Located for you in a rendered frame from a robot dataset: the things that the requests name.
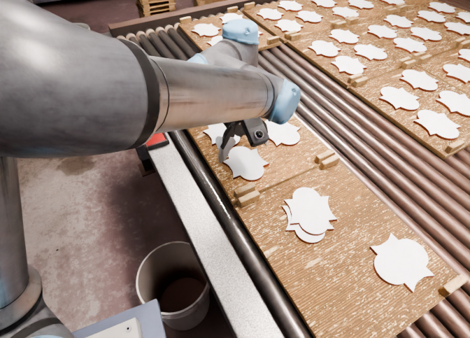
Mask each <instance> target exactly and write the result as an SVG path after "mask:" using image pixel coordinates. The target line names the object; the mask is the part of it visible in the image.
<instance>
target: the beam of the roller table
mask: <svg viewBox="0 0 470 338"><path fill-rule="evenodd" d="M165 134H166V135H167V137H168V139H169V143H170V144H167V145H165V146H161V147H159V148H156V149H153V150H149V151H148V152H147V151H146V150H145V151H146V153H147V154H148V157H149V158H150V161H151V163H152V165H153V167H154V169H155V172H156V174H157V176H158V178H159V180H160V182H161V184H162V187H163V189H164V191H165V193H166V195H167V197H168V199H169V201H170V203H171V205H172V207H173V210H174V212H175V214H176V216H177V218H178V220H179V223H180V225H181V227H182V229H183V231H184V233H185V236H186V237H187V240H188V241H189V243H190V246H191V248H192V250H193V252H194V254H195V256H196V258H197V261H198V263H199V265H200V267H201V269H202V271H203V273H204V276H205V277H206V280H207V281H208V284H209V286H210V288H211V290H212V292H213V294H214V297H215V299H216V301H217V303H218V305H219V307H220V310H221V312H222V314H223V316H224V317H225V320H226V322H227V324H228V326H229V329H230V330H231V332H232V335H233V337H234V338H285V337H284V335H283V333H282V332H281V330H280V328H279V327H278V325H277V323H276V321H275V320H274V318H273V316H272V315H271V312H270V311H269V309H268V307H267V305H266V304H265V302H264V300H263V299H262V296H261V295H260V293H259V292H258V290H257V288H256V287H255V284H254V283H253V282H252V279H251V278H250V276H249V274H248V273H247V271H246V269H245V267H244V266H243V263H242V262H241V260H240V258H239V257H238V255H237V253H236V251H235V250H234V248H233V246H232V244H231V243H230V241H229V239H228V238H227V235H226V234H225V232H224V230H223V229H222V227H221V225H220V224H219V222H218V220H217V218H216V217H215V215H214V213H213V211H212V210H211V208H210V206H209V205H208V202H207V201H206V199H205V197H204V196H203V194H202V192H201V191H200V189H199V186H198V185H197V183H196V181H195V180H194V178H193V176H192V175H191V173H190V171H189V169H188V168H187V166H186V164H185V163H184V161H183V159H182V157H181V156H180V153H179V152H178V150H177V148H176V147H175V145H174V143H173V141H172V140H171V138H170V136H169V134H168V133H167V132H165ZM143 147H144V145H143ZM144 148H145V147H144Z"/></svg>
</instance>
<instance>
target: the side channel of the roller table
mask: <svg viewBox="0 0 470 338"><path fill-rule="evenodd" d="M271 1H274V2H277V0H226V1H220V2H216V3H210V4H206V5H202V6H196V7H192V8H186V9H182V10H176V11H172V12H168V13H162V14H158V15H151V16H148V17H142V18H138V19H134V20H127V21H124V22H118V23H114V24H108V28H109V30H110V33H111V35H112V37H116V36H117V35H118V34H121V35H123V36H124V37H125V35H126V33H128V32H131V33H132V34H134V35H135V33H136V31H138V30H141V31H143V32H144V33H145V30H146V29H147V28H151V29H153V30H155V27H156V26H160V27H162V28H164V25H166V24H170V25H171V26H173V24H174V22H179V23H180V18H182V17H189V16H190V17H191V19H192V18H196V19H198V20H199V18H200V17H201V16H204V17H208V16H209V15H214V16H216V15H217V13H222V14H224V13H225V11H227V8H230V7H234V6H237V7H238V10H240V9H241V8H244V4H245V3H251V2H255V6H256V5H257V4H259V5H262V4H263V3H270V2H271ZM125 38H126V37H125Z"/></svg>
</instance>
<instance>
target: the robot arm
mask: <svg viewBox="0 0 470 338"><path fill-rule="evenodd" d="M258 45H259V41H258V26H257V25H256V24H255V23H254V22H253V21H251V20H247V19H234V20H229V21H227V22H226V23H224V25H223V27H222V40H221V41H218V42H217V43H216V44H215V45H212V46H211V47H209V48H207V49H206V50H204V51H202V52H200V53H197V54H195V55H194V57H192V58H190V59H189V60H187V61H182V60H177V59H168V58H163V57H154V56H149V55H148V54H147V53H146V52H145V50H144V49H142V48H141V47H140V46H139V45H137V44H135V43H134V42H131V41H128V40H125V39H122V38H115V37H111V36H106V35H103V34H100V33H97V32H95V31H91V30H89V29H86V28H84V27H81V26H79V25H76V24H74V23H72V22H69V21H67V20H65V19H63V18H61V17H59V16H57V15H55V14H53V13H51V12H49V11H47V10H45V9H43V8H41V7H39V6H37V5H35V4H34V3H32V2H30V1H27V0H0V338H75V337H74V336H73V335H72V334H71V332H70V331H69V330H68V329H67V328H66V326H65V325H64V324H63V323H62V322H61V321H60V319H58V317H56V315H54V313H53V312H52V311H51V310H50V309H49V307H48V306H47V305H46V303H45V302H44V299H43V287H42V280H41V276H40V274H39V272H38V271H37V270H36V269H35V268H34V267H32V266H31V265H29V264H27V252H26V244H25V237H24V223H23V217H22V203H21V196H20V182H19V175H18V167H17V157H18V158H62V157H83V156H93V155H103V154H108V153H116V152H120V151H124V150H129V149H133V148H138V147H140V146H142V145H144V144H145V143H147V142H148V141H149V140H150V139H151V137H152V136H153V135H154V134H158V133H163V132H171V131H176V130H181V129H189V128H194V127H202V126H207V125H215V124H220V123H223V124H224V125H225V127H226V130H225V132H224V134H223V136H217V138H216V140H215V142H216V144H217V147H218V150H219V154H218V160H219V163H222V162H224V161H225V160H226V157H227V156H228V154H229V151H230V149H231V148H232V147H233V146H234V145H235V143H236V141H235V139H234V136H235V135H236V136H239V137H242V136H243V135H246V137H247V139H248V142H249V144H250V146H251V147H256V146H260V145H262V144H265V145H266V146H267V145H268V142H269V135H268V129H267V125H266V123H265V122H264V121H263V119H261V117H263V118H265V119H267V120H268V121H269V122H274V123H276V124H278V125H284V124H285V123H286V122H287V121H288V120H289V119H290V118H291V117H292V115H293V114H294V112H295V110H296V108H297V106H298V103H299V100H300V96H301V91H300V89H299V87H298V86H297V85H295V84H293V83H291V82H289V81H287V79H282V78H279V77H277V76H275V75H273V74H271V73H268V72H266V71H263V70H261V69H258V68H257V64H258Z"/></svg>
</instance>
